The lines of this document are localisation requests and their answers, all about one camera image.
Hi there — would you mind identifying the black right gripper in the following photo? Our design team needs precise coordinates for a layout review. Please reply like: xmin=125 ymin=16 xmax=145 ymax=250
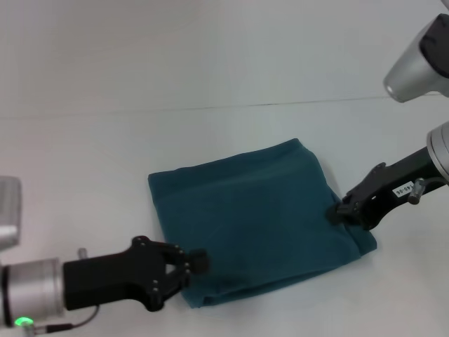
xmin=326 ymin=147 xmax=443 ymax=231

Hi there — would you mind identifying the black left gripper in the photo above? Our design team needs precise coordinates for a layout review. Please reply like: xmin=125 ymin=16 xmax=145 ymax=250
xmin=62 ymin=235 xmax=210 ymax=312

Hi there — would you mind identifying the teal blue shirt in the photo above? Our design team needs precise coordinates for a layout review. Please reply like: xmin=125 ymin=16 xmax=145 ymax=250
xmin=147 ymin=138 xmax=378 ymax=310

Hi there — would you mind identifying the left gripper plug and cable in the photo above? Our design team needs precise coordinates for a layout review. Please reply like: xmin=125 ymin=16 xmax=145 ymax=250
xmin=20 ymin=305 xmax=101 ymax=333

